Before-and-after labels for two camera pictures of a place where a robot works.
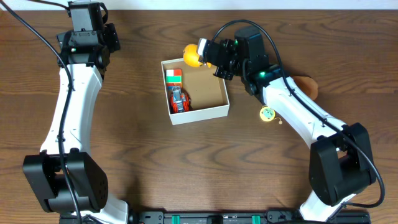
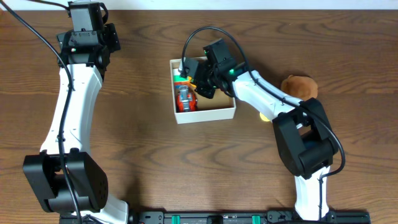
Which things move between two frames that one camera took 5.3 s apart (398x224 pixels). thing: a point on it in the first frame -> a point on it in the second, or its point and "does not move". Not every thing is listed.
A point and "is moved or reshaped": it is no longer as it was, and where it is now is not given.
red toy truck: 179,102 is moved or reshaped
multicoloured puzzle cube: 173,78 -> 181,83
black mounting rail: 233,216 does not move
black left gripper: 84,38 does not move
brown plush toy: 308,85 does not move
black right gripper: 222,73 -> 203,88
